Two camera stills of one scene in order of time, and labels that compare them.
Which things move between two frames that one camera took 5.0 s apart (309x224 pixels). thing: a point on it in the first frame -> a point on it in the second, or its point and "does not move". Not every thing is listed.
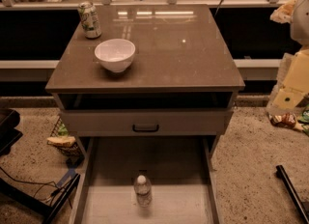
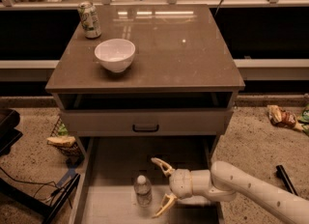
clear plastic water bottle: [143, 191] does not move
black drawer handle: [146, 130] does not move
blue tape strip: [70, 172] does not move
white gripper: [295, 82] -> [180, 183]
